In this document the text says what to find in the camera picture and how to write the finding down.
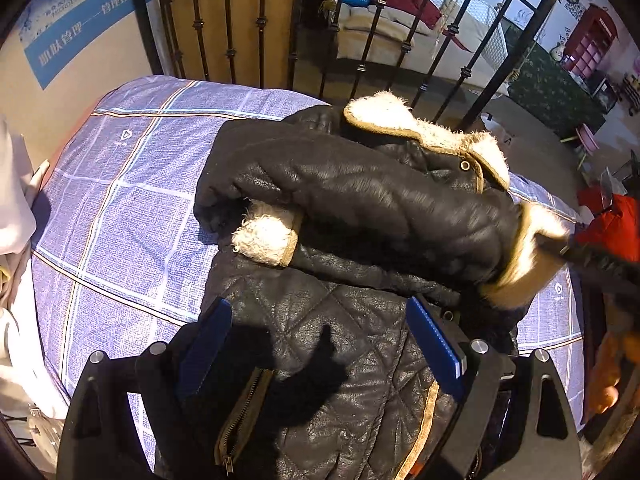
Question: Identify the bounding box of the white hanging swing sofa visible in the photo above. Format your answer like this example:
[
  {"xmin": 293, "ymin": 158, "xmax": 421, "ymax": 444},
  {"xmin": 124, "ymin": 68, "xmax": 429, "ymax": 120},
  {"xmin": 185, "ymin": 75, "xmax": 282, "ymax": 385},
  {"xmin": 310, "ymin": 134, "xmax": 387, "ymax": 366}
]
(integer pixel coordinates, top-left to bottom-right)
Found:
[{"xmin": 336, "ymin": 0, "xmax": 508, "ymax": 89}]

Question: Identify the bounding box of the red puffy garment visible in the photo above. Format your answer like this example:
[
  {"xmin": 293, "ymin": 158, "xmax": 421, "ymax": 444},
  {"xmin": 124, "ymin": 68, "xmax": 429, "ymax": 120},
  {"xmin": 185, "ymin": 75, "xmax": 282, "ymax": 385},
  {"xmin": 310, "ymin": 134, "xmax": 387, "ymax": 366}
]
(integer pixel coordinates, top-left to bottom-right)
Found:
[{"xmin": 575, "ymin": 185, "xmax": 639, "ymax": 263}]

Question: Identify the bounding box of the green patterned cabinet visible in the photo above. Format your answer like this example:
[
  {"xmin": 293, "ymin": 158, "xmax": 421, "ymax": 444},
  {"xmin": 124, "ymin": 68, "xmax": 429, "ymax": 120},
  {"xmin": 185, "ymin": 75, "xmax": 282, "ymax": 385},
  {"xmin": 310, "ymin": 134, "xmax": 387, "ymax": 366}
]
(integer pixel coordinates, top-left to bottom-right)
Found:
[{"xmin": 508, "ymin": 42, "xmax": 605, "ymax": 136}]

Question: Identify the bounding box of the blue plaid bed sheet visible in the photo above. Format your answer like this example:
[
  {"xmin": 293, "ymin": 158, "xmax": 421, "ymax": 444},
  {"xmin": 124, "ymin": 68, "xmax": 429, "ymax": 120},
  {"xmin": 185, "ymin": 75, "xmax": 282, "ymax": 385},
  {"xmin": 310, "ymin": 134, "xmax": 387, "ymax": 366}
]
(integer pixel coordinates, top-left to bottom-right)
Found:
[{"xmin": 30, "ymin": 74, "xmax": 586, "ymax": 470}]

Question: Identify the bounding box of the pink small stool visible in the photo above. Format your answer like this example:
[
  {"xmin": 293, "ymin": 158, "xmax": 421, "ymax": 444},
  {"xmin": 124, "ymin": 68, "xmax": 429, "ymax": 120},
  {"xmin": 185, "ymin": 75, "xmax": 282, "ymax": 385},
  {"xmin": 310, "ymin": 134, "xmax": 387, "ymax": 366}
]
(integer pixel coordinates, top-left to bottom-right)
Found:
[{"xmin": 560, "ymin": 124, "xmax": 599, "ymax": 170}]

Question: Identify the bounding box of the black quilted shearling jacket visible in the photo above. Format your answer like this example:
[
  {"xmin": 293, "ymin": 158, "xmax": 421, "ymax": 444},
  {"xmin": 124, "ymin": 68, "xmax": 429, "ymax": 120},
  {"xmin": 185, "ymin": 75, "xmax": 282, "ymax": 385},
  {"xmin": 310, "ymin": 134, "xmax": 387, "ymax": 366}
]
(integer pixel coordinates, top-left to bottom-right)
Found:
[{"xmin": 154, "ymin": 90, "xmax": 572, "ymax": 480}]

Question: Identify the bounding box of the black iron bed footboard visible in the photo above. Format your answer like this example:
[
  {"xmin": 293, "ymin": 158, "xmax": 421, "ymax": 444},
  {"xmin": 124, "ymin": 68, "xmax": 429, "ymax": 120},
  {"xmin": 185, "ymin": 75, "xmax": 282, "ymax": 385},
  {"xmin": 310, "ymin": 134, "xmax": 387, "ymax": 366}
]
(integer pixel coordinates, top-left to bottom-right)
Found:
[{"xmin": 134, "ymin": 0, "xmax": 556, "ymax": 130}]

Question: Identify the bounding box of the red phone booth cabinet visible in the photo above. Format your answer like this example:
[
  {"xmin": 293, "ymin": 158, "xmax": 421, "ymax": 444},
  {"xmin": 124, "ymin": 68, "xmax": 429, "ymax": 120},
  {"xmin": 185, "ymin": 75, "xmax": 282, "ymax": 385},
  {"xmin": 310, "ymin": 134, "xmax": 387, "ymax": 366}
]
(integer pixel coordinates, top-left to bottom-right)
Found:
[{"xmin": 563, "ymin": 4, "xmax": 618, "ymax": 80}]

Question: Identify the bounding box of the blue and white wall poster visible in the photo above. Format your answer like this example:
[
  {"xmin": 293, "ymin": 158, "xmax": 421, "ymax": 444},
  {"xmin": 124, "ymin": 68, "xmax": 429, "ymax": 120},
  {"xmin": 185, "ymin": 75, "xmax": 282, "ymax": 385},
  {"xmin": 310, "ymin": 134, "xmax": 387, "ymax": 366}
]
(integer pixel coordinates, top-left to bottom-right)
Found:
[{"xmin": 17, "ymin": 0, "xmax": 136, "ymax": 89}]

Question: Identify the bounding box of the pile of white clothes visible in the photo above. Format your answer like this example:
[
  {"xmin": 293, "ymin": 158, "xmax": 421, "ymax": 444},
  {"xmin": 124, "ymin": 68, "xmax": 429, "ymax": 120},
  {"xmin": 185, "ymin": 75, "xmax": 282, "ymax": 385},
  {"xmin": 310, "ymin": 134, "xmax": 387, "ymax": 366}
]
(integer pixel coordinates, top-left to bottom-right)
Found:
[{"xmin": 1, "ymin": 120, "xmax": 68, "ymax": 419}]

